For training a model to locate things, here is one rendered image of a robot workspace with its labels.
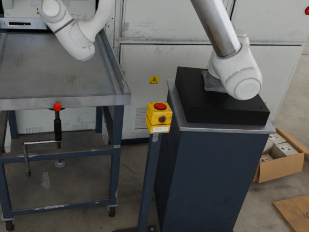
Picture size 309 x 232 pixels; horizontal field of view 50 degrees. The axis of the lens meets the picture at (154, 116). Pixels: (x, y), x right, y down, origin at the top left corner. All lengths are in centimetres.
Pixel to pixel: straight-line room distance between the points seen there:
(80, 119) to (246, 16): 128
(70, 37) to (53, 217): 106
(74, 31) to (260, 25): 135
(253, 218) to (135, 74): 116
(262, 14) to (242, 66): 104
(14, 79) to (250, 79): 98
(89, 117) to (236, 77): 125
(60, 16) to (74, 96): 32
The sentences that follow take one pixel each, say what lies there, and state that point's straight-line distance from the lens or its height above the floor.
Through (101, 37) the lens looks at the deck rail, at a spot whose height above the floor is 85.
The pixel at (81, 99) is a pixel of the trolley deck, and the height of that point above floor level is 83.
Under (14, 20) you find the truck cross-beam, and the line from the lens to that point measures 204.
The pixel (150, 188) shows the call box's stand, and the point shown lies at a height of 47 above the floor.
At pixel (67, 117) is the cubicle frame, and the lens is 229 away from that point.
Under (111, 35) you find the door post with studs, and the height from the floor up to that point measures 85.
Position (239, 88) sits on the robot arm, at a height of 99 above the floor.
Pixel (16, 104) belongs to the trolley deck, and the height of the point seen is 82.
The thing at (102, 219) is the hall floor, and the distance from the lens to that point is 202.
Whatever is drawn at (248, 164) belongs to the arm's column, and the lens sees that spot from 171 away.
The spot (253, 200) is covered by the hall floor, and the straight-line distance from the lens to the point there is 233.
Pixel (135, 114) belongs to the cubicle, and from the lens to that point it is 234.
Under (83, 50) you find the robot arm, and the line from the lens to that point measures 143.
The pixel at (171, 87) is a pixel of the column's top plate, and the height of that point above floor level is 75.
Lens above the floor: 158
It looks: 34 degrees down
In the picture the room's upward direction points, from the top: 8 degrees clockwise
